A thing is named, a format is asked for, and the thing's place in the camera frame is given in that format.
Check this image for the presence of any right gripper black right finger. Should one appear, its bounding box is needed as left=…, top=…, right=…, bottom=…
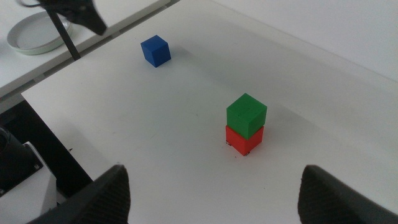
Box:
left=297, top=164, right=398, bottom=224

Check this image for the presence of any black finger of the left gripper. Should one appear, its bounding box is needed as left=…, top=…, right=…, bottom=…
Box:
left=37, top=0, right=108, bottom=37

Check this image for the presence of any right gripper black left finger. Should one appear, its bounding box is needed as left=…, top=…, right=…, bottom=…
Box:
left=26, top=164, right=131, bottom=224

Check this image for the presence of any blue cube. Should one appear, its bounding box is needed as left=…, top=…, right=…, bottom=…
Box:
left=140, top=34, right=172, bottom=68

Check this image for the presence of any red cube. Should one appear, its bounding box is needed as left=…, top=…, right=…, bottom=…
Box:
left=224, top=124, right=265, bottom=157

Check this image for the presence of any green cube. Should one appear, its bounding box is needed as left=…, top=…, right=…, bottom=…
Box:
left=226, top=92, right=268, bottom=141

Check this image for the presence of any thin black rod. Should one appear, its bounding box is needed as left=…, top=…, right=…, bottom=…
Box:
left=46, top=8, right=82, bottom=62

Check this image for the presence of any white round dish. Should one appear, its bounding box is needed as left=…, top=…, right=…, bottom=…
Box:
left=6, top=11, right=74, bottom=56

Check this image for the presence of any white side table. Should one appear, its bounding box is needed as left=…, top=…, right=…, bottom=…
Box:
left=0, top=0, right=172, bottom=98

